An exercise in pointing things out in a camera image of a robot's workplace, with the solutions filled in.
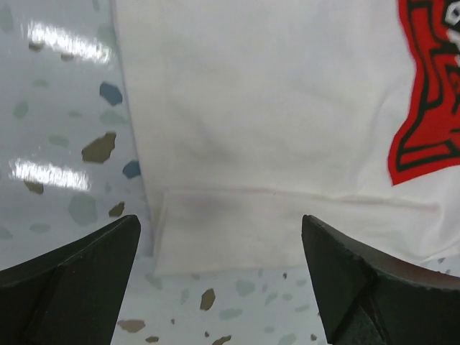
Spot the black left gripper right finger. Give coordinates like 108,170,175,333
302,216,459,345

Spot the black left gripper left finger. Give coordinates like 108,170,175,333
1,215,141,345

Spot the white t shirt red print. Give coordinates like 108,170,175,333
114,1,459,275

